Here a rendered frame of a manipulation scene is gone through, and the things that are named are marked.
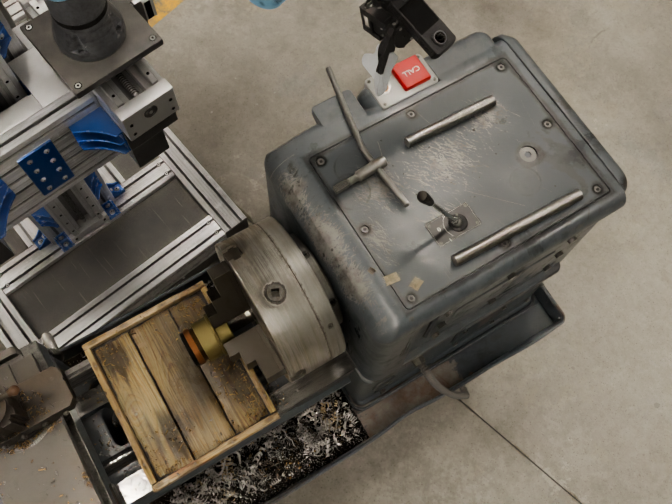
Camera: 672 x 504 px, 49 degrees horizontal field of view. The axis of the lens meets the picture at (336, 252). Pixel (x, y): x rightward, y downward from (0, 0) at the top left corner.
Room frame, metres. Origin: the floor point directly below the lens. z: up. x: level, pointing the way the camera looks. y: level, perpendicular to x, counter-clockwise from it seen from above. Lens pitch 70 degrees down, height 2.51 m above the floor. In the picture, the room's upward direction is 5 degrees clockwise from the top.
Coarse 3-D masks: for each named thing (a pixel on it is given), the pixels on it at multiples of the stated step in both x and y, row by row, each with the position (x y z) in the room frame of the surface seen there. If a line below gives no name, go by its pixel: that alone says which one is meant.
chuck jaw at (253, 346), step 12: (240, 336) 0.33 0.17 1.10; (252, 336) 0.34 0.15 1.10; (264, 336) 0.34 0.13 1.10; (228, 348) 0.31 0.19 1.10; (240, 348) 0.31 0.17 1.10; (252, 348) 0.31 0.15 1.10; (264, 348) 0.31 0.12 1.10; (252, 360) 0.29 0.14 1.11; (264, 360) 0.29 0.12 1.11; (276, 360) 0.29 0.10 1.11; (264, 372) 0.27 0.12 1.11; (276, 372) 0.27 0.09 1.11; (300, 372) 0.28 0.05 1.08
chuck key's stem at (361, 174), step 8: (376, 160) 0.65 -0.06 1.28; (384, 160) 0.65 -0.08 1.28; (360, 168) 0.63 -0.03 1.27; (368, 168) 0.63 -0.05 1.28; (376, 168) 0.63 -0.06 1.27; (352, 176) 0.62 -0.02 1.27; (360, 176) 0.61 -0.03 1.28; (368, 176) 0.62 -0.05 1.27; (336, 184) 0.60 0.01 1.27; (344, 184) 0.60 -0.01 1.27; (336, 192) 0.58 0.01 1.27
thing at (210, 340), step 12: (192, 324) 0.35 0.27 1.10; (204, 324) 0.35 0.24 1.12; (180, 336) 0.32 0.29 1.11; (192, 336) 0.32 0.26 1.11; (204, 336) 0.32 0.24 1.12; (216, 336) 0.33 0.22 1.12; (228, 336) 0.33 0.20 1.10; (192, 348) 0.30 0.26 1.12; (204, 348) 0.30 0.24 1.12; (216, 348) 0.31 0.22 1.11; (204, 360) 0.28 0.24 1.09
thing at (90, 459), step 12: (24, 348) 0.31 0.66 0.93; (36, 348) 0.31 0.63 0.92; (48, 360) 0.30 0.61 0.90; (72, 420) 0.17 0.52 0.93; (72, 432) 0.15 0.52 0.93; (84, 432) 0.15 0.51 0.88; (84, 444) 0.12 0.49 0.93; (84, 456) 0.10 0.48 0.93; (96, 456) 0.10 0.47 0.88; (96, 468) 0.08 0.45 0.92; (96, 480) 0.05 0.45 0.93; (108, 480) 0.06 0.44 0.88; (108, 492) 0.03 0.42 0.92
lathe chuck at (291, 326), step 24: (240, 240) 0.50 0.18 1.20; (264, 240) 0.49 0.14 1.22; (240, 264) 0.44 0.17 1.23; (264, 264) 0.44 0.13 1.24; (264, 288) 0.39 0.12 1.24; (288, 288) 0.40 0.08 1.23; (264, 312) 0.35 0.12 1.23; (288, 312) 0.36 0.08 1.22; (312, 312) 0.36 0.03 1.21; (288, 336) 0.32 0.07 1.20; (312, 336) 0.33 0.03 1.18; (288, 360) 0.28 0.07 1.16; (312, 360) 0.29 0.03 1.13
